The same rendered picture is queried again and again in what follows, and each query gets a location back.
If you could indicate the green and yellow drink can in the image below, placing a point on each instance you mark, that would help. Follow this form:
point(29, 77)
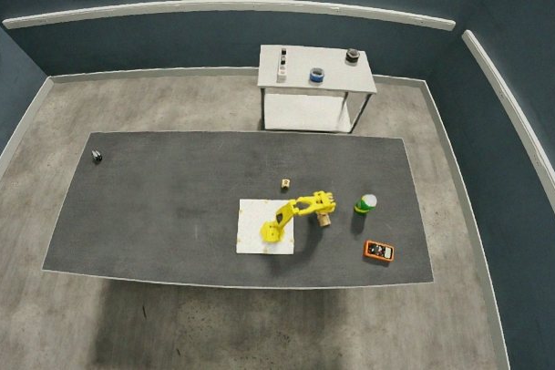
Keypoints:
point(367, 203)

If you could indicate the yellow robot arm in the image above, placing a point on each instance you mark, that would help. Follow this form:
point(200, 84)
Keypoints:
point(291, 208)

